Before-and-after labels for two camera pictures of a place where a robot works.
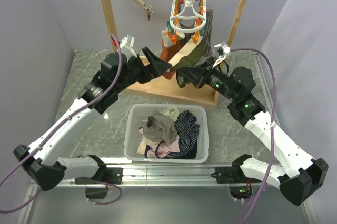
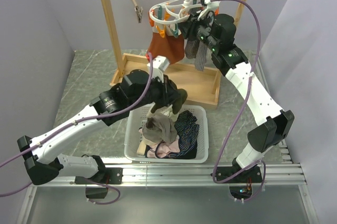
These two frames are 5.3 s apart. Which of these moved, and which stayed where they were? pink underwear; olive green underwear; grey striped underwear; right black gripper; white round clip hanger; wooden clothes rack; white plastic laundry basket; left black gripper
Moved: right black gripper; left black gripper; white round clip hanger; grey striped underwear; olive green underwear
Stayed: pink underwear; wooden clothes rack; white plastic laundry basket
